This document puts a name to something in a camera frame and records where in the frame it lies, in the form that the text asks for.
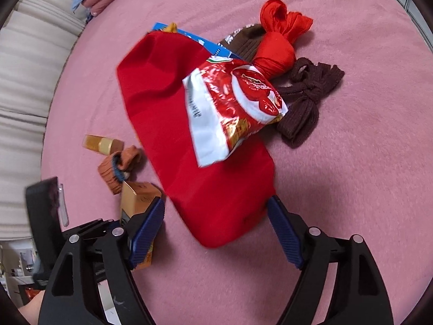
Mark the orange knit sock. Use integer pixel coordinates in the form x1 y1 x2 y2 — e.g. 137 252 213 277
98 145 143 195

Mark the dark brown knit scarf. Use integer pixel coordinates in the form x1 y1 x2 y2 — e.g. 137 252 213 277
274 57 346 149

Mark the pink blanket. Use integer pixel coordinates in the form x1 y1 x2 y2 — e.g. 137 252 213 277
41 0 433 325

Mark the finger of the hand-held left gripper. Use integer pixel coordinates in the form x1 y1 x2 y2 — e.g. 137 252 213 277
63 218 127 241

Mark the small gold bottle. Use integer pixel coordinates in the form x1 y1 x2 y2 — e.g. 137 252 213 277
83 134 124 156

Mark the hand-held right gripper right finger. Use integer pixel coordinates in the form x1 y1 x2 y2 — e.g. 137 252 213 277
267 194 395 325

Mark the orange carton box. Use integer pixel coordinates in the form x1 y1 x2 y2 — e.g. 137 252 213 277
120 181 163 271

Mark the blue packet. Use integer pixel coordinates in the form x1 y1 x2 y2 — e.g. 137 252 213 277
150 22 242 62

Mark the person's left forearm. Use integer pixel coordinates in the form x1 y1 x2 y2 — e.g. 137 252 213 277
17 291 44 325

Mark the red and white snack packet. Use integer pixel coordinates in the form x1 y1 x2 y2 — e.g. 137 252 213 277
182 57 289 168

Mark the cream ribbed quilt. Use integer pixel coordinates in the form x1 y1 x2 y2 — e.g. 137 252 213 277
0 0 87 241

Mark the red knotted sock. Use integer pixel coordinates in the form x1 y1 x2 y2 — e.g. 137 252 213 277
252 0 313 80

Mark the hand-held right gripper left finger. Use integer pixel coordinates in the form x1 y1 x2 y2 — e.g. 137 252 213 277
38 196 166 325

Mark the red cloth bag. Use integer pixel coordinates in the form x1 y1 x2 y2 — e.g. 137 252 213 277
117 31 276 248

